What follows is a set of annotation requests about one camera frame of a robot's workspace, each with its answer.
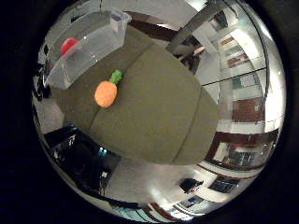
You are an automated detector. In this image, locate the red round plush toy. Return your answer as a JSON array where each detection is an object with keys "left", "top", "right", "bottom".
[{"left": 60, "top": 36, "right": 80, "bottom": 57}]

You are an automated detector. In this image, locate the black equipment rack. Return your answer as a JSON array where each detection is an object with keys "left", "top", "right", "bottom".
[{"left": 43, "top": 125, "right": 121, "bottom": 197}]

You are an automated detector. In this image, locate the clear plastic container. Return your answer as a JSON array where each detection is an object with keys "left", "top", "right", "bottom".
[{"left": 43, "top": 8, "right": 133, "bottom": 91}]

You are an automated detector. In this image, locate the olive green table mat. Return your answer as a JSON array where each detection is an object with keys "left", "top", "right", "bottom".
[{"left": 50, "top": 25, "right": 221, "bottom": 166}]

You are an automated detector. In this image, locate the orange pineapple plush toy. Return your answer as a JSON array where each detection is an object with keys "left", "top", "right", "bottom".
[{"left": 93, "top": 69, "right": 124, "bottom": 109}]

